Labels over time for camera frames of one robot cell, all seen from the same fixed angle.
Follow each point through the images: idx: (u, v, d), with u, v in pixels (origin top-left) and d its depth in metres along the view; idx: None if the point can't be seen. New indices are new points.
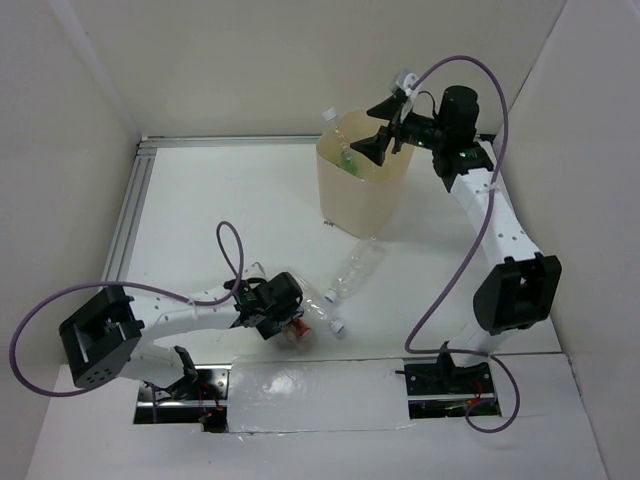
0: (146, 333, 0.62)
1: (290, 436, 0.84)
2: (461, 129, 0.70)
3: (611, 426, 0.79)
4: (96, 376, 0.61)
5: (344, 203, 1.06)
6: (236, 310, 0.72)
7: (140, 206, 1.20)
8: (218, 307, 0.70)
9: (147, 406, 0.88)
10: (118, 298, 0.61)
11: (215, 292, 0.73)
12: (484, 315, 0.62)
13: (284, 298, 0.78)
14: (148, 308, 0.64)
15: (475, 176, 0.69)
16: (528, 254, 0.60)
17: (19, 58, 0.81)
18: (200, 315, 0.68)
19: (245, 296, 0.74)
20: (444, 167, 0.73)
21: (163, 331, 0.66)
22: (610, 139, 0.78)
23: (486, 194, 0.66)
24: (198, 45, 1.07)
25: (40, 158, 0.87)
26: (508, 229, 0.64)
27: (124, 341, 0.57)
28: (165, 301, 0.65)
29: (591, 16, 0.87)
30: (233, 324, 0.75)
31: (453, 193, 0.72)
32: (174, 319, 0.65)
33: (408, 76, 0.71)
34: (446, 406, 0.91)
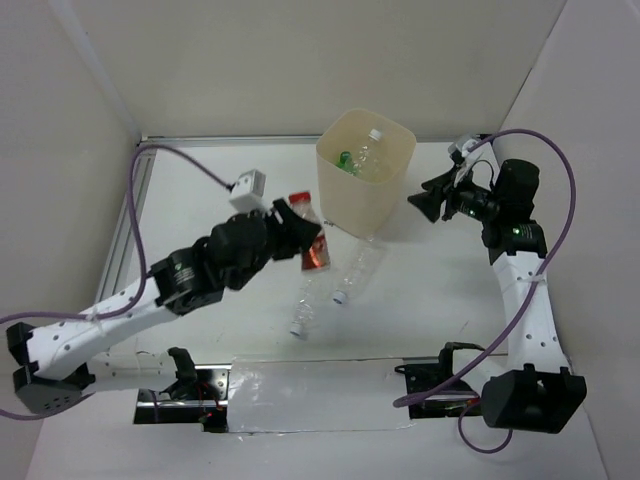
0: (51, 369, 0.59)
1: (290, 436, 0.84)
2: (515, 201, 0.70)
3: (611, 426, 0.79)
4: (54, 402, 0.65)
5: (346, 204, 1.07)
6: (157, 305, 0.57)
7: (140, 206, 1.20)
8: (133, 311, 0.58)
9: (148, 406, 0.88)
10: (17, 342, 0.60)
11: (132, 288, 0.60)
12: (488, 410, 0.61)
13: (227, 257, 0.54)
14: (46, 342, 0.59)
15: (522, 260, 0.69)
16: (553, 366, 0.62)
17: (18, 59, 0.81)
18: (107, 331, 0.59)
19: (179, 278, 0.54)
20: (492, 238, 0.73)
21: (82, 355, 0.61)
22: (611, 138, 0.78)
23: (527, 284, 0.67)
24: (198, 45, 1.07)
25: (40, 158, 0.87)
26: (540, 333, 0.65)
27: (26, 385, 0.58)
28: (65, 329, 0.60)
29: (591, 15, 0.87)
30: (184, 309, 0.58)
31: (496, 266, 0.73)
32: (79, 346, 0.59)
33: (469, 141, 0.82)
34: (446, 406, 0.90)
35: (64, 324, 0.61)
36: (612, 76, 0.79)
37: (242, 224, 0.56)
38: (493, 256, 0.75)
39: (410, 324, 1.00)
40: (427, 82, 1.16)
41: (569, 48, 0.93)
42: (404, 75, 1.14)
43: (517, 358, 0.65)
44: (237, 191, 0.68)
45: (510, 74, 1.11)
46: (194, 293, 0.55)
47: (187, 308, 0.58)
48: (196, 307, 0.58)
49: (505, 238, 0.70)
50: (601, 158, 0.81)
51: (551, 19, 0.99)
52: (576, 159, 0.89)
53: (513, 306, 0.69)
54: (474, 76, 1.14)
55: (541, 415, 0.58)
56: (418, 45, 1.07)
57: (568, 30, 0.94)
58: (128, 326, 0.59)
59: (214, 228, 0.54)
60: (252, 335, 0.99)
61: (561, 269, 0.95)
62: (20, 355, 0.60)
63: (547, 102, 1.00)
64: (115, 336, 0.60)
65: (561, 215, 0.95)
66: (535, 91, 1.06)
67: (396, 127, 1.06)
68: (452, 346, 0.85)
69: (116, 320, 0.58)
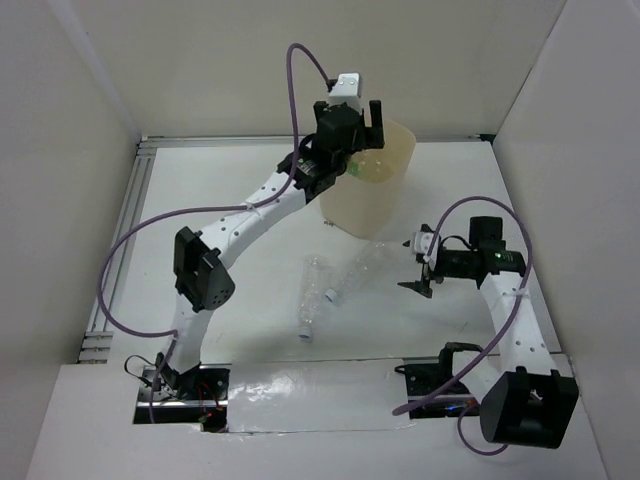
0: (226, 255, 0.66)
1: (290, 436, 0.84)
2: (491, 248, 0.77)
3: (613, 428, 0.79)
4: (217, 297, 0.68)
5: (345, 205, 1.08)
6: (299, 189, 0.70)
7: (140, 206, 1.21)
8: (281, 199, 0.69)
9: (147, 406, 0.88)
10: (190, 239, 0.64)
11: (271, 182, 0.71)
12: (487, 424, 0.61)
13: (335, 141, 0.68)
14: (216, 233, 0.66)
15: (505, 279, 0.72)
16: (544, 369, 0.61)
17: (18, 60, 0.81)
18: (265, 215, 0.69)
19: (303, 170, 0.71)
20: (476, 265, 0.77)
21: (244, 242, 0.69)
22: (612, 138, 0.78)
23: (512, 298, 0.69)
24: (198, 45, 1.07)
25: (39, 158, 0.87)
26: (529, 339, 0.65)
27: (212, 269, 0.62)
28: (228, 221, 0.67)
29: (591, 14, 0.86)
30: (309, 198, 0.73)
31: (482, 288, 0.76)
32: (246, 229, 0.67)
33: (424, 237, 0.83)
34: (446, 406, 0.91)
35: (225, 218, 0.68)
36: (613, 76, 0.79)
37: (338, 111, 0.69)
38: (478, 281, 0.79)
39: (410, 324, 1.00)
40: (426, 82, 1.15)
41: (569, 49, 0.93)
42: (404, 74, 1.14)
43: (508, 366, 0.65)
44: (337, 91, 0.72)
45: (511, 73, 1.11)
46: (318, 179, 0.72)
47: (314, 193, 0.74)
48: (319, 191, 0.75)
49: (489, 261, 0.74)
50: (602, 159, 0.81)
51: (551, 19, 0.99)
52: (577, 159, 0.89)
53: (500, 320, 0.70)
54: (474, 76, 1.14)
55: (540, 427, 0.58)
56: (418, 44, 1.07)
57: (567, 30, 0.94)
58: (279, 211, 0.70)
59: (320, 121, 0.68)
60: (252, 335, 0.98)
61: (562, 269, 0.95)
62: (193, 251, 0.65)
63: (547, 101, 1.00)
64: (268, 221, 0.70)
65: (561, 216, 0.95)
66: (535, 91, 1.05)
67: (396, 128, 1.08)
68: (453, 348, 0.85)
69: (271, 204, 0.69)
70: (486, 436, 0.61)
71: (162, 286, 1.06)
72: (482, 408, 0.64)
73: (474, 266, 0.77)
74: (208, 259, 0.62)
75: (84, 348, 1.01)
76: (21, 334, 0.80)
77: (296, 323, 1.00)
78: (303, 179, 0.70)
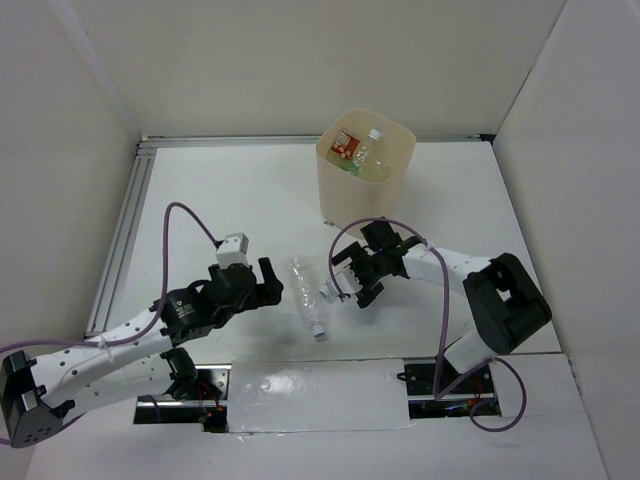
0: (55, 392, 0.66)
1: (289, 436, 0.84)
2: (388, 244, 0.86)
3: (612, 429, 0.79)
4: (34, 435, 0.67)
5: (349, 201, 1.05)
6: (163, 336, 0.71)
7: (140, 206, 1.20)
8: (139, 342, 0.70)
9: (150, 406, 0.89)
10: (19, 367, 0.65)
11: (137, 322, 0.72)
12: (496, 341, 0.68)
13: (225, 296, 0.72)
14: (52, 368, 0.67)
15: (413, 250, 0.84)
16: (484, 263, 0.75)
17: (17, 61, 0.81)
18: (115, 357, 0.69)
19: (178, 314, 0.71)
20: (394, 264, 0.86)
21: (83, 380, 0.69)
22: (613, 139, 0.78)
23: (429, 253, 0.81)
24: (197, 44, 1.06)
25: (39, 159, 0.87)
26: (458, 259, 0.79)
27: (28, 411, 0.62)
28: (71, 358, 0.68)
29: (592, 14, 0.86)
30: (176, 343, 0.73)
31: (409, 272, 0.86)
32: (87, 370, 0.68)
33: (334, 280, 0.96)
34: (446, 406, 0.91)
35: (69, 351, 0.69)
36: (614, 76, 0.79)
37: (238, 271, 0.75)
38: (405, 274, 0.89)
39: (410, 324, 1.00)
40: (425, 82, 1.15)
41: (570, 48, 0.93)
42: (404, 74, 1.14)
43: None
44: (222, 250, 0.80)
45: (512, 73, 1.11)
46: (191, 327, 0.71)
47: (184, 338, 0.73)
48: (189, 337, 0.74)
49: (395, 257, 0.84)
50: (603, 159, 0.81)
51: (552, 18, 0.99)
52: (578, 159, 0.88)
53: (436, 273, 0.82)
54: (475, 76, 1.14)
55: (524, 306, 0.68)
56: (418, 44, 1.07)
57: (568, 30, 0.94)
58: (134, 353, 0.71)
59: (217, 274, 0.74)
60: (251, 335, 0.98)
61: (563, 269, 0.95)
62: (21, 382, 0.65)
63: (547, 101, 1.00)
64: (119, 363, 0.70)
65: (561, 216, 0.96)
66: (536, 91, 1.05)
67: (391, 129, 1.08)
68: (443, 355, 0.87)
69: (127, 346, 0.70)
70: (504, 351, 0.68)
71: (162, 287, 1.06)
72: (485, 338, 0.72)
73: (390, 267, 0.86)
74: (27, 400, 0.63)
75: None
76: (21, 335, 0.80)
77: (295, 323, 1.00)
78: (174, 325, 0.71)
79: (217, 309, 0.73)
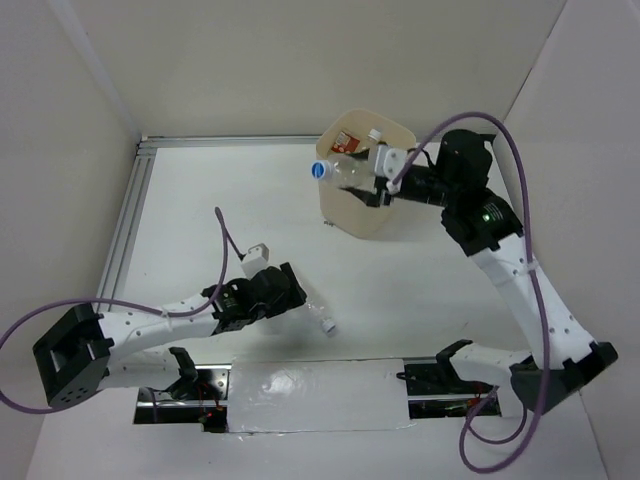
0: (116, 350, 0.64)
1: (289, 436, 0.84)
2: (469, 184, 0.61)
3: (612, 430, 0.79)
4: (70, 395, 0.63)
5: (347, 204, 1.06)
6: (214, 318, 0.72)
7: (140, 206, 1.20)
8: (194, 319, 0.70)
9: (150, 406, 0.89)
10: (87, 317, 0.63)
11: (192, 301, 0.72)
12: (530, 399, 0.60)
13: (264, 293, 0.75)
14: (118, 324, 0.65)
15: (508, 248, 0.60)
16: (584, 348, 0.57)
17: (17, 61, 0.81)
18: (173, 328, 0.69)
19: (225, 303, 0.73)
20: (466, 234, 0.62)
21: (139, 345, 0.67)
22: (613, 138, 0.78)
23: (527, 276, 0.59)
24: (197, 44, 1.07)
25: (39, 157, 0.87)
26: (557, 318, 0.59)
27: (93, 361, 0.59)
28: (136, 318, 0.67)
29: (592, 14, 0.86)
30: (214, 332, 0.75)
31: (476, 260, 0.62)
32: (148, 334, 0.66)
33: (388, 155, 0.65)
34: (446, 406, 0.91)
35: (133, 313, 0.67)
36: (614, 76, 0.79)
37: (275, 272, 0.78)
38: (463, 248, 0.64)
39: (411, 324, 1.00)
40: (426, 82, 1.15)
41: (570, 48, 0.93)
42: (404, 74, 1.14)
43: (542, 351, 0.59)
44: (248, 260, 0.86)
45: (512, 72, 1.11)
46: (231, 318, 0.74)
47: (223, 328, 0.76)
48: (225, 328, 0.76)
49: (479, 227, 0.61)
50: (603, 159, 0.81)
51: (552, 17, 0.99)
52: (578, 159, 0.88)
53: (517, 300, 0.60)
54: (475, 76, 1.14)
55: None
56: (419, 43, 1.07)
57: (568, 29, 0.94)
58: (187, 329, 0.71)
59: (260, 272, 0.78)
60: (252, 336, 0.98)
61: (562, 270, 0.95)
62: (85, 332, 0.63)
63: (548, 100, 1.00)
64: (172, 335, 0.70)
65: (561, 216, 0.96)
66: (537, 90, 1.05)
67: (399, 128, 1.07)
68: (446, 354, 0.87)
69: (183, 319, 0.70)
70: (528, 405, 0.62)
71: (162, 288, 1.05)
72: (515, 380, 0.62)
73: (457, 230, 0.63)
74: (94, 349, 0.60)
75: None
76: (21, 335, 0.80)
77: (296, 323, 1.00)
78: (221, 312, 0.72)
79: (260, 306, 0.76)
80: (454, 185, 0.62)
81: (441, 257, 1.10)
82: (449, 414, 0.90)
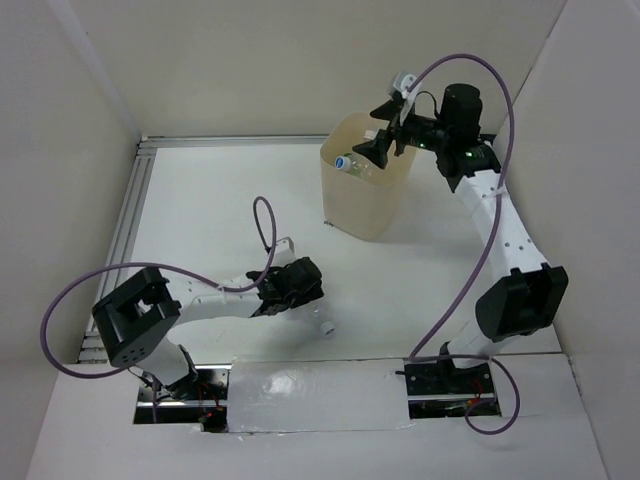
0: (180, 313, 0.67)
1: (290, 436, 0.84)
2: (462, 129, 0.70)
3: (612, 430, 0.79)
4: (130, 355, 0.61)
5: (357, 204, 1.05)
6: (259, 299, 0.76)
7: (140, 206, 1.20)
8: (243, 295, 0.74)
9: (149, 406, 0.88)
10: (154, 279, 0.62)
11: (240, 280, 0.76)
12: (485, 319, 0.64)
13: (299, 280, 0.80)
14: (182, 290, 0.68)
15: (482, 177, 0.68)
16: (535, 264, 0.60)
17: (16, 62, 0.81)
18: (227, 301, 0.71)
19: (266, 286, 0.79)
20: (451, 169, 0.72)
21: (194, 313, 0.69)
22: (614, 138, 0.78)
23: (493, 199, 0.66)
24: (197, 44, 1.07)
25: (38, 158, 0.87)
26: (516, 238, 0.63)
27: (162, 319, 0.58)
28: (198, 286, 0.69)
29: (592, 15, 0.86)
30: (254, 313, 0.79)
31: (457, 193, 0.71)
32: (206, 302, 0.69)
33: (407, 78, 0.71)
34: (446, 406, 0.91)
35: (194, 282, 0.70)
36: (614, 76, 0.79)
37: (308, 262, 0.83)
38: (451, 186, 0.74)
39: (411, 324, 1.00)
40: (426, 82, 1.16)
41: (570, 48, 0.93)
42: (404, 74, 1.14)
43: (499, 270, 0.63)
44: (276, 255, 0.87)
45: (512, 72, 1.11)
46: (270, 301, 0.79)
47: (263, 310, 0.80)
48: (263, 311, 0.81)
49: (461, 162, 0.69)
50: (604, 159, 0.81)
51: (552, 18, 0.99)
52: (578, 160, 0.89)
53: (484, 224, 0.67)
54: (476, 76, 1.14)
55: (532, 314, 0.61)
56: (419, 43, 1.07)
57: (569, 29, 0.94)
58: (236, 304, 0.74)
59: (300, 260, 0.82)
60: (252, 336, 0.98)
61: (563, 270, 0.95)
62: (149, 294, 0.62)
63: (548, 101, 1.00)
64: (224, 308, 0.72)
65: (561, 216, 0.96)
66: (537, 90, 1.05)
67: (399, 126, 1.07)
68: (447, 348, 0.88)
69: (235, 294, 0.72)
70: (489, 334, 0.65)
71: None
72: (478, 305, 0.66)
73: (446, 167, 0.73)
74: (163, 308, 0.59)
75: (84, 348, 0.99)
76: (22, 335, 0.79)
77: (297, 323, 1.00)
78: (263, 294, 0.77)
79: (296, 292, 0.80)
80: (448, 128, 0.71)
81: (441, 258, 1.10)
82: (448, 413, 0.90)
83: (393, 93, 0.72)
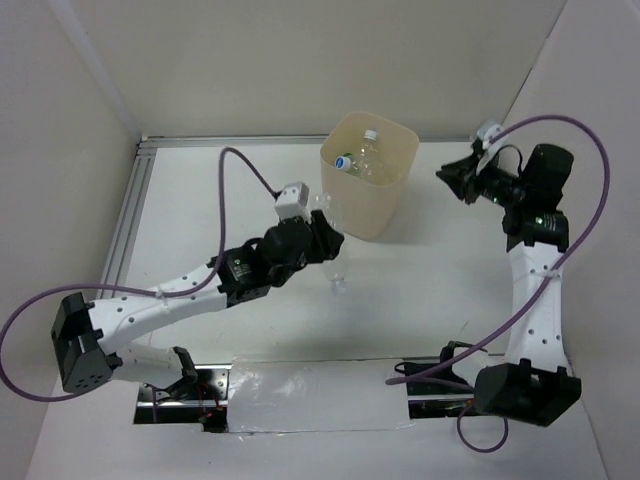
0: (114, 338, 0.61)
1: (290, 436, 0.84)
2: (542, 191, 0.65)
3: (612, 429, 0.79)
4: (87, 382, 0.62)
5: (357, 204, 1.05)
6: (220, 292, 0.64)
7: (140, 206, 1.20)
8: (196, 296, 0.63)
9: (149, 406, 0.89)
10: (76, 307, 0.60)
11: (195, 275, 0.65)
12: (478, 395, 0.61)
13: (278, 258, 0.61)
14: (109, 313, 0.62)
15: (540, 252, 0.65)
16: (550, 366, 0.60)
17: (18, 62, 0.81)
18: (171, 308, 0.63)
19: (235, 272, 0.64)
20: (512, 226, 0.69)
21: (138, 330, 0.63)
22: (613, 138, 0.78)
23: (539, 279, 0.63)
24: (197, 45, 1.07)
25: (39, 158, 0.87)
26: (543, 331, 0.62)
27: (82, 355, 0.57)
28: (129, 303, 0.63)
29: (591, 16, 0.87)
30: (231, 301, 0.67)
31: (510, 255, 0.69)
32: (144, 318, 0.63)
33: (494, 127, 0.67)
34: (446, 406, 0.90)
35: (126, 298, 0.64)
36: (614, 76, 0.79)
37: (287, 227, 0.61)
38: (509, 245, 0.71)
39: (411, 324, 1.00)
40: (425, 82, 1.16)
41: (570, 49, 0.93)
42: (403, 75, 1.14)
43: (511, 352, 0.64)
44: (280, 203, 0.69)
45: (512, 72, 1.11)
46: (247, 285, 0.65)
47: (247, 292, 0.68)
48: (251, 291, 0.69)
49: (525, 225, 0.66)
50: (603, 158, 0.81)
51: (551, 19, 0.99)
52: (577, 160, 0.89)
53: (520, 299, 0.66)
54: (475, 76, 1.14)
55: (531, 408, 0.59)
56: (419, 43, 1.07)
57: (568, 30, 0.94)
58: (190, 307, 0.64)
59: (269, 230, 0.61)
60: (252, 336, 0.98)
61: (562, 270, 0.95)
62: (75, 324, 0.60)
63: (547, 101, 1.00)
64: (176, 314, 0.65)
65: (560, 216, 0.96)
66: (536, 91, 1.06)
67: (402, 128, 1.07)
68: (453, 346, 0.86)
69: (184, 298, 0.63)
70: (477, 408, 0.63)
71: None
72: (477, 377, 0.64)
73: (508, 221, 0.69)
74: (83, 343, 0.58)
75: None
76: (22, 335, 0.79)
77: (297, 323, 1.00)
78: (230, 283, 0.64)
79: (278, 265, 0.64)
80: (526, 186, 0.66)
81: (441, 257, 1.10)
82: (451, 413, 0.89)
83: (477, 140, 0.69)
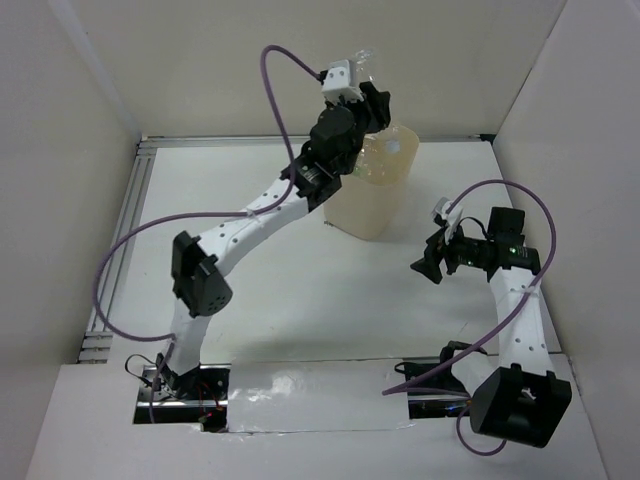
0: (225, 262, 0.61)
1: (290, 435, 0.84)
2: (505, 236, 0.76)
3: (613, 431, 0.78)
4: (214, 305, 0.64)
5: (358, 204, 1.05)
6: (302, 197, 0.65)
7: (140, 206, 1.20)
8: (283, 205, 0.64)
9: (147, 406, 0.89)
10: (188, 241, 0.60)
11: (274, 190, 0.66)
12: (475, 412, 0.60)
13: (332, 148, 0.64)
14: (214, 239, 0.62)
15: (515, 276, 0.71)
16: (540, 369, 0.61)
17: (17, 63, 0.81)
18: (266, 222, 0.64)
19: (307, 177, 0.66)
20: (490, 258, 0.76)
21: (243, 250, 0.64)
22: (614, 138, 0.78)
23: (520, 294, 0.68)
24: (197, 44, 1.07)
25: (39, 159, 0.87)
26: (529, 338, 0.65)
27: (209, 276, 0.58)
28: (229, 226, 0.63)
29: (592, 16, 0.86)
30: (312, 208, 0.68)
31: (491, 283, 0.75)
32: (247, 236, 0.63)
33: (447, 204, 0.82)
34: (445, 406, 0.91)
35: (224, 225, 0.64)
36: (614, 76, 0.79)
37: (329, 118, 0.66)
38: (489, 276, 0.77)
39: (410, 324, 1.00)
40: (425, 82, 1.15)
41: (570, 49, 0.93)
42: (404, 74, 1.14)
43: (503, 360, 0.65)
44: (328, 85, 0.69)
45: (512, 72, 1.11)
46: (322, 186, 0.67)
47: (327, 194, 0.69)
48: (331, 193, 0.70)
49: (500, 254, 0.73)
50: (604, 158, 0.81)
51: (551, 19, 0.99)
52: (577, 160, 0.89)
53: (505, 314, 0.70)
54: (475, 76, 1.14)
55: (528, 425, 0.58)
56: (418, 43, 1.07)
57: (568, 30, 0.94)
58: (281, 219, 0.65)
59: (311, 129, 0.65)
60: (252, 336, 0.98)
61: (562, 269, 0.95)
62: (192, 256, 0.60)
63: (547, 101, 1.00)
64: (271, 229, 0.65)
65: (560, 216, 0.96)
66: (536, 91, 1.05)
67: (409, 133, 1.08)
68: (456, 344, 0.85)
69: (271, 211, 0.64)
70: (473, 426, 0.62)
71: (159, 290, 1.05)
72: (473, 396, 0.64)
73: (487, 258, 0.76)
74: (206, 267, 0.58)
75: (83, 348, 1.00)
76: (21, 336, 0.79)
77: (297, 323, 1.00)
78: (306, 188, 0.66)
79: (336, 155, 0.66)
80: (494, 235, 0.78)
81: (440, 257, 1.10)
82: (451, 413, 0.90)
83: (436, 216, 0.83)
